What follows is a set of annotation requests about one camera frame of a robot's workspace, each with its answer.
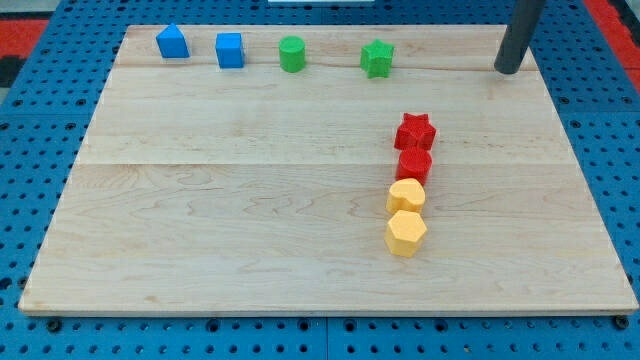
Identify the red star block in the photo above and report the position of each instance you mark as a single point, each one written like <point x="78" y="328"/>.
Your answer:
<point x="415" y="130"/>

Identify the green star block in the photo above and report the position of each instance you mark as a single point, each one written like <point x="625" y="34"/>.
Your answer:
<point x="376" y="59"/>

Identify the wooden board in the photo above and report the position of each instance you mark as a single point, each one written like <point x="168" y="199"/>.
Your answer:
<point x="202" y="192"/>

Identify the yellow heart block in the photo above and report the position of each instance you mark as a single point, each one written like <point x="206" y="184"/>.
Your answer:
<point x="406" y="194"/>

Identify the red cylinder block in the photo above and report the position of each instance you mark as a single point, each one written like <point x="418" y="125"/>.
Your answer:
<point x="414" y="162"/>

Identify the yellow hexagon block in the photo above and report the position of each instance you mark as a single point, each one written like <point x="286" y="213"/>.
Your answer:
<point x="405" y="233"/>

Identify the green cylinder block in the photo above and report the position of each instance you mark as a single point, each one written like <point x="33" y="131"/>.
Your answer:
<point x="292" y="54"/>

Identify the blue cube block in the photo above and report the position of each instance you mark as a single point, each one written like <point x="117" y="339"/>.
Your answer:
<point x="229" y="50"/>

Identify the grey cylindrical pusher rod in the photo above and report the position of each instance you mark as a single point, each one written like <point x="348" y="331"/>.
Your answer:
<point x="518" y="34"/>

